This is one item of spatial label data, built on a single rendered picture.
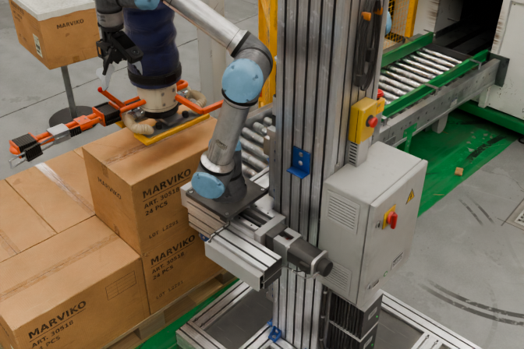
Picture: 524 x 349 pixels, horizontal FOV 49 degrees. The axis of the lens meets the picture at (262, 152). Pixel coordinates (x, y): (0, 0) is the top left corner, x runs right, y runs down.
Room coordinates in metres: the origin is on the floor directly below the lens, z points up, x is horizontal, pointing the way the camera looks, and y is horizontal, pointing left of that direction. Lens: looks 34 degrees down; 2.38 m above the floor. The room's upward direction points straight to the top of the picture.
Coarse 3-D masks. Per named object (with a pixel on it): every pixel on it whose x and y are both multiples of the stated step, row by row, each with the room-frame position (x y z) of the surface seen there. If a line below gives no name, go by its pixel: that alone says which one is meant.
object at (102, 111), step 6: (108, 102) 2.11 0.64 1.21; (96, 108) 2.07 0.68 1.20; (102, 108) 2.07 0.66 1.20; (108, 108) 2.07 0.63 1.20; (114, 108) 2.07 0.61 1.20; (96, 114) 2.04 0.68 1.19; (102, 114) 2.01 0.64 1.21; (108, 114) 2.02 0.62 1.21; (114, 114) 2.03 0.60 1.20; (120, 114) 2.06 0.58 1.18; (102, 120) 2.01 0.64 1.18; (108, 120) 2.02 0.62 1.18; (114, 120) 2.03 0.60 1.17; (120, 120) 2.05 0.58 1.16
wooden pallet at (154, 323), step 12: (216, 276) 2.18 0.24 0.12; (228, 276) 2.23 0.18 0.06; (192, 288) 2.07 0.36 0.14; (204, 288) 2.18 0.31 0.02; (216, 288) 2.18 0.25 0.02; (180, 300) 2.10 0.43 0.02; (192, 300) 2.10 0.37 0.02; (204, 300) 2.12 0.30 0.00; (156, 312) 1.91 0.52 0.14; (168, 312) 2.02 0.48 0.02; (180, 312) 2.02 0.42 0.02; (144, 324) 1.86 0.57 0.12; (156, 324) 1.91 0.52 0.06; (168, 324) 1.95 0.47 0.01; (120, 336) 1.77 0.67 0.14; (132, 336) 1.87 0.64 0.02; (144, 336) 1.86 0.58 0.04; (0, 348) 1.79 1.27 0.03; (108, 348) 1.80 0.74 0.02; (120, 348) 1.80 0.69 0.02; (132, 348) 1.80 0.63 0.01
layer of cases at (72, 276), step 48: (0, 192) 2.35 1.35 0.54; (48, 192) 2.35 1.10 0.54; (0, 240) 2.00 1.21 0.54; (48, 240) 2.00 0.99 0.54; (96, 240) 2.00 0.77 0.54; (192, 240) 2.09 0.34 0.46; (0, 288) 1.70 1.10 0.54; (48, 288) 1.70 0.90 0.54; (96, 288) 1.73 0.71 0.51; (144, 288) 1.89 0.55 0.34; (0, 336) 1.69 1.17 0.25; (48, 336) 1.56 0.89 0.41; (96, 336) 1.70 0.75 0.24
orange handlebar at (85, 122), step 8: (184, 80) 2.34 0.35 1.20; (176, 96) 2.19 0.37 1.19; (136, 104) 2.13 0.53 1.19; (184, 104) 2.15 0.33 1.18; (192, 104) 2.12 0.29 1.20; (216, 104) 2.12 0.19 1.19; (200, 112) 2.07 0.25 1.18; (208, 112) 2.09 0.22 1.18; (80, 120) 1.99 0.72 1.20; (88, 120) 1.99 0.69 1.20; (96, 120) 2.00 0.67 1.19; (72, 128) 1.93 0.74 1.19; (80, 128) 1.95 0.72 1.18; (88, 128) 1.97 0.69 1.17; (40, 136) 1.88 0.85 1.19; (48, 136) 1.87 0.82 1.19; (16, 152) 1.77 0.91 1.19
